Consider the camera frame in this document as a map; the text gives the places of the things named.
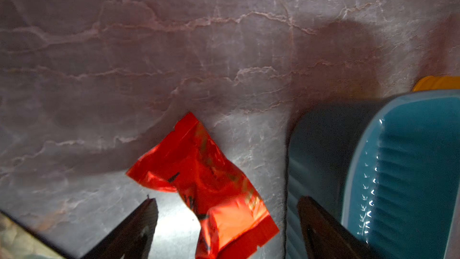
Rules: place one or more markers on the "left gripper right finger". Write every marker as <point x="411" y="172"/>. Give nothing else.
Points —
<point x="325" y="237"/>

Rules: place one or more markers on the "small red tea bag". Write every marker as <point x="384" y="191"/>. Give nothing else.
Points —
<point x="234" y="219"/>

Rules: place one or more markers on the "orange tea bag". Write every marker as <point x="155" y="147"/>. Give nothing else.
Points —
<point x="429" y="83"/>

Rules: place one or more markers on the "teal plastic storage box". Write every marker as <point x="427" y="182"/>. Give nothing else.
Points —
<point x="388" y="170"/>

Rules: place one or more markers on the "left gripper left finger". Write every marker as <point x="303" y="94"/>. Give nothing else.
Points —
<point x="132" y="238"/>

